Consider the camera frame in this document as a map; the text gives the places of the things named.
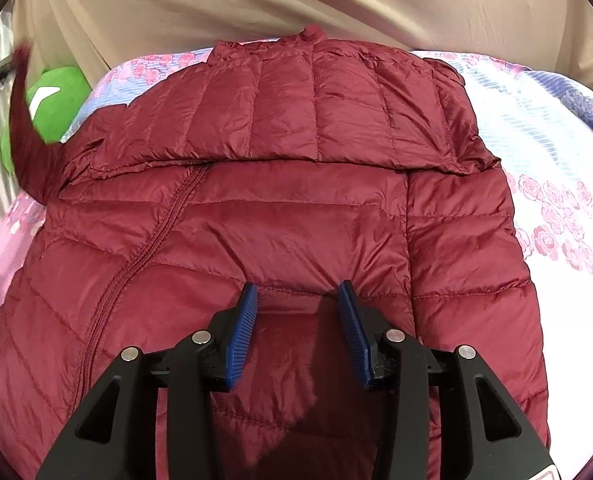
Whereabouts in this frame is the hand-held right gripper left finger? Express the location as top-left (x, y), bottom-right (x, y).
top-left (35, 282), bottom-right (260, 480)

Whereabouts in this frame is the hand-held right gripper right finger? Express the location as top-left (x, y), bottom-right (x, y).
top-left (337, 280), bottom-right (559, 480)

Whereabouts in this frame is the maroon puffer jacket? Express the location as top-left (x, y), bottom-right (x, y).
top-left (0, 25), bottom-right (552, 480)

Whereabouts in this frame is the green plush toy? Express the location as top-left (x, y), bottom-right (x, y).
top-left (0, 65), bottom-right (94, 176)

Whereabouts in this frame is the pink and blue floral bedsheet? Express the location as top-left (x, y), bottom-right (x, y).
top-left (0, 46), bottom-right (593, 411)

